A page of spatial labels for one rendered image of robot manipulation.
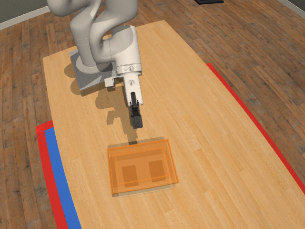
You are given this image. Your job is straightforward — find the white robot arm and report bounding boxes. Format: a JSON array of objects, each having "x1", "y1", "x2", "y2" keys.
[{"x1": 47, "y1": 0, "x2": 142, "y2": 88}]

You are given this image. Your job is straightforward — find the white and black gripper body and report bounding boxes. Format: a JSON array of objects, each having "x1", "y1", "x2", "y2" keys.
[{"x1": 121, "y1": 73, "x2": 143, "y2": 107}]

